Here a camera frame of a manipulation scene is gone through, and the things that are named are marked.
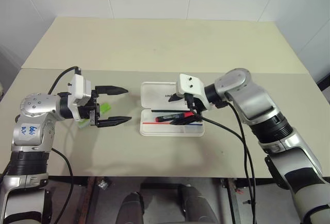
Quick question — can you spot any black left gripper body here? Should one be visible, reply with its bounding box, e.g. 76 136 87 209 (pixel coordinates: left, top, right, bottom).
77 89 101 127

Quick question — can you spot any red and black marker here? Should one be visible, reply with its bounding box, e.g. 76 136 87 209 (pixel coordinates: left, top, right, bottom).
154 112 194 122

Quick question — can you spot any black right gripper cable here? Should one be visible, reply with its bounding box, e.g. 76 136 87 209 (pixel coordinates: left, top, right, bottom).
187 94 259 224

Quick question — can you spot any white plastic pencil case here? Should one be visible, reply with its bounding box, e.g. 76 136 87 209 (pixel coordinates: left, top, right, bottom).
139 81 206 137

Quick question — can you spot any thin red and blue pencil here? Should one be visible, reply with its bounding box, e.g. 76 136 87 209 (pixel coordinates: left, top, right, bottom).
142 121 203 127

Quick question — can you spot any green marker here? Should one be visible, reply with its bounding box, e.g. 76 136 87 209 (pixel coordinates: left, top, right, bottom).
78 102 112 130

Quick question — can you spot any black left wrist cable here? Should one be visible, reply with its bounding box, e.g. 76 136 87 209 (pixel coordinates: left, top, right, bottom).
48 66 83 96

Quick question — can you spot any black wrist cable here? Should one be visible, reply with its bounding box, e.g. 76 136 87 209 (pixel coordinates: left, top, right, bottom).
48 66 83 96
224 101 250 224

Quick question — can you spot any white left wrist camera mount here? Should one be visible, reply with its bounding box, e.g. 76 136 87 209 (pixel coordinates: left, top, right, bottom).
67 73 94 120

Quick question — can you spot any dark rounded shape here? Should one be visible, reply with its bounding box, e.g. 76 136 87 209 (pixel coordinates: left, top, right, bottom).
120 191 145 224
177 183 220 224

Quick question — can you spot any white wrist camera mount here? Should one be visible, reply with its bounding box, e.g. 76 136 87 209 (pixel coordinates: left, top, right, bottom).
67 73 94 120
176 73 215 111

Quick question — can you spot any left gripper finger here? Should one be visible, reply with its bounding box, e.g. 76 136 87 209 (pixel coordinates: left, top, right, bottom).
94 85 129 98
97 116 133 128

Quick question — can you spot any thin black pen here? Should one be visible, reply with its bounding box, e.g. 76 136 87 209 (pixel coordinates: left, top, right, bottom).
151 108 192 114

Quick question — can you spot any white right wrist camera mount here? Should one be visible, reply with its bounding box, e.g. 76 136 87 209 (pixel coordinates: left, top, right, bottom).
176 73 215 111

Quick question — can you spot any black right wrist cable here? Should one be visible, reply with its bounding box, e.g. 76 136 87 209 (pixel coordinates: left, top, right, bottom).
224 101 250 224

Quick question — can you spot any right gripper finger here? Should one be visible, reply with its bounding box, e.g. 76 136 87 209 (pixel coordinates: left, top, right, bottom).
170 114 202 125
168 92 186 103

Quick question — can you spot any rusty metal table leg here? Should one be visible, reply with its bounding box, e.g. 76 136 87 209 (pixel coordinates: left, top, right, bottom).
77 177 97 224

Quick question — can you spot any grey metal table leg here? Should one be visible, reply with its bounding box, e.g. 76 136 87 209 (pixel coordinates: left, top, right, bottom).
221 179 244 224

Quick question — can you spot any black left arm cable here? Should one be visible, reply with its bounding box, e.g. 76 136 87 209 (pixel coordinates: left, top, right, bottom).
49 148 75 224

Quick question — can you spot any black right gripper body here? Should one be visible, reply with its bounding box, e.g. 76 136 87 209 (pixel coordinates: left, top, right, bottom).
184 93 205 117

